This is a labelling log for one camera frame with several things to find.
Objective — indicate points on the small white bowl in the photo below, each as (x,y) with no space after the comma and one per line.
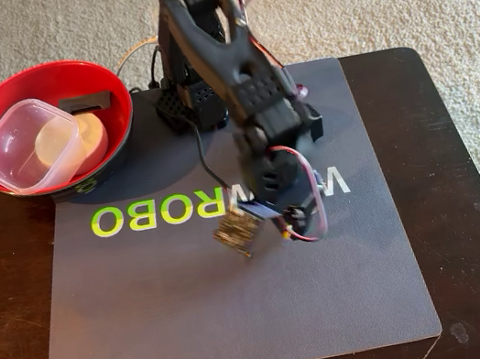
(93,140)

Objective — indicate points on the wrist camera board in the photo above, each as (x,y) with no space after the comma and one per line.
(237,231)

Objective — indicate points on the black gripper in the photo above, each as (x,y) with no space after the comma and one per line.
(294,217)

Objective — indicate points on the red bowl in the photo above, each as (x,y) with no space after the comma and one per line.
(32,83)

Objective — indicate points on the grey WOWROBO mat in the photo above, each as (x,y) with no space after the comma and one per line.
(198,312)

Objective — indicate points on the dark grey printed bracket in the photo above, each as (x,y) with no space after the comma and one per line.
(86,99)

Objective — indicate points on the clear plastic container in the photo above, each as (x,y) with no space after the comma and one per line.
(12,154)

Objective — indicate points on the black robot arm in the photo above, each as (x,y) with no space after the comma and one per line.
(219,62)

